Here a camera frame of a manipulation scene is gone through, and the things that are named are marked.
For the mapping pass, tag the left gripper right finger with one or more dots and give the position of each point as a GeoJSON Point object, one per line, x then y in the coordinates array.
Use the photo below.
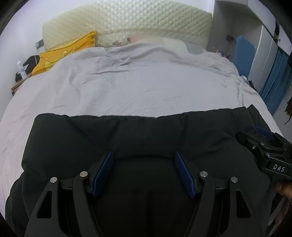
{"type": "Point", "coordinates": [223, 208]}

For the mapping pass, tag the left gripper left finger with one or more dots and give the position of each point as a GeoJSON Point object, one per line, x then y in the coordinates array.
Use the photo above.
{"type": "Point", "coordinates": [63, 208]}

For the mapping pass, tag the black garment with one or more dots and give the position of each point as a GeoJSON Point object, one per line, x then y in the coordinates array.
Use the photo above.
{"type": "Point", "coordinates": [142, 194]}

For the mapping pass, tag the right hand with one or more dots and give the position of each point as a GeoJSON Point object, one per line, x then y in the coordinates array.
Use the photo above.
{"type": "Point", "coordinates": [284, 189]}

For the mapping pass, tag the blue curtain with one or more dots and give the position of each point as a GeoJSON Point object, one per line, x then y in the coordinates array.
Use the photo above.
{"type": "Point", "coordinates": [277, 82]}

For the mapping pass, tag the light grey bed duvet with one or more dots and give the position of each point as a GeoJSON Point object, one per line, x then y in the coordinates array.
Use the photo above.
{"type": "Point", "coordinates": [139, 79]}

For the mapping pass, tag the colourful items beside bed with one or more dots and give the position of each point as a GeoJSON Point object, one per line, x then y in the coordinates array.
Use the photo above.
{"type": "Point", "coordinates": [222, 54]}

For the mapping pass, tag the wooden nightstand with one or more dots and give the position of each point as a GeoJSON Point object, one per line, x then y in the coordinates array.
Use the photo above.
{"type": "Point", "coordinates": [17, 85]}

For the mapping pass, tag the white spray bottle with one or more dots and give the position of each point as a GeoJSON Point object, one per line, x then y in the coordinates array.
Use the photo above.
{"type": "Point", "coordinates": [21, 69]}

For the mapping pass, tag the yellow pillow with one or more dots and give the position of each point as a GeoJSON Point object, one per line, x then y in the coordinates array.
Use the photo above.
{"type": "Point", "coordinates": [49, 58]}

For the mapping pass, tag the black bag on nightstand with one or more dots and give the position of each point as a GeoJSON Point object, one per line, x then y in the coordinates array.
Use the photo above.
{"type": "Point", "coordinates": [29, 65]}

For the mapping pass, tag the white and grey pillow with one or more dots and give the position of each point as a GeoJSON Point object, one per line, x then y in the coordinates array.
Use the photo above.
{"type": "Point", "coordinates": [173, 44]}

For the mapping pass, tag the cream quilted headboard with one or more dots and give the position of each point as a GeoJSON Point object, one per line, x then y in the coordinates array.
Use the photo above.
{"type": "Point", "coordinates": [115, 21]}

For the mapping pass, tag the wall socket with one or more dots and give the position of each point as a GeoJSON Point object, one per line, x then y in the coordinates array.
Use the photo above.
{"type": "Point", "coordinates": [39, 44]}

